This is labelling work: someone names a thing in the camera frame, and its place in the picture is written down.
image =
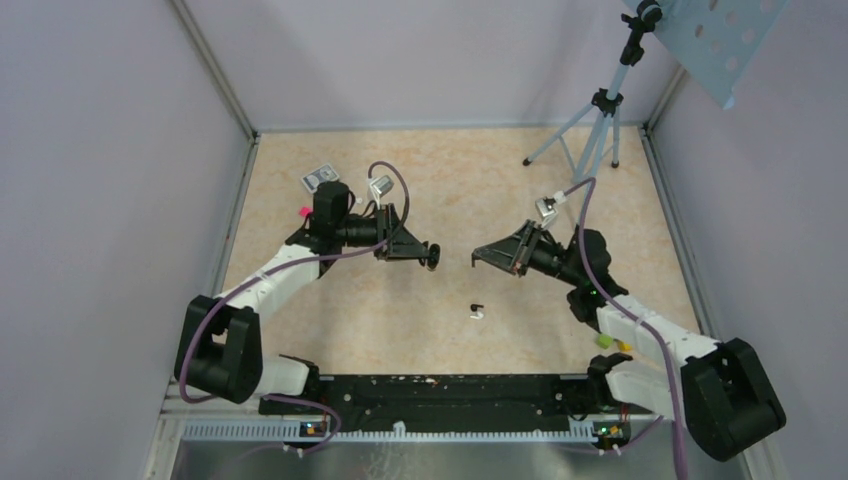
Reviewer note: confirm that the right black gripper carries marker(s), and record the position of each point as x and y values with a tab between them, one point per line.
515	252

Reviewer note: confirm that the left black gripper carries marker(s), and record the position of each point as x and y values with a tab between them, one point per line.
395	242

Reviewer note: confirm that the black round charging case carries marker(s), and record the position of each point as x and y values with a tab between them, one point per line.
433	258

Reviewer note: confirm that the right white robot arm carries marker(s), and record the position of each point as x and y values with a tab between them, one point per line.
719	390

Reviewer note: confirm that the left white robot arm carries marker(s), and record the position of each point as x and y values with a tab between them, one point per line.
220	350

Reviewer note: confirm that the black and white earbud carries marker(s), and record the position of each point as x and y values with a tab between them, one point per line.
477	311

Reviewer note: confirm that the grey card box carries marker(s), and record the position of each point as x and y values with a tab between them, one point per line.
320	175

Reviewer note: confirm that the green cube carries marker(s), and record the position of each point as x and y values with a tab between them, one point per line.
604	341

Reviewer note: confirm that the grey tripod stand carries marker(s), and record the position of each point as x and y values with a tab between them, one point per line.
604	136

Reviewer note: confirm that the perforated blue metal plate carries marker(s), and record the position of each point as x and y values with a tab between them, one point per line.
713	40

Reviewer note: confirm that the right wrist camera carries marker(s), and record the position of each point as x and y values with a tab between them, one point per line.
547	208

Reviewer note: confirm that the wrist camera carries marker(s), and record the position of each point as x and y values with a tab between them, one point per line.
378	187
547	208

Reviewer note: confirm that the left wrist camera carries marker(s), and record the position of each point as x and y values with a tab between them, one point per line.
378	187

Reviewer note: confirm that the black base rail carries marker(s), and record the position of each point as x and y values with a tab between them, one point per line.
499	403

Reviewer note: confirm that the white comb cable duct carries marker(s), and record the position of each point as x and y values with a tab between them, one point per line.
290	431

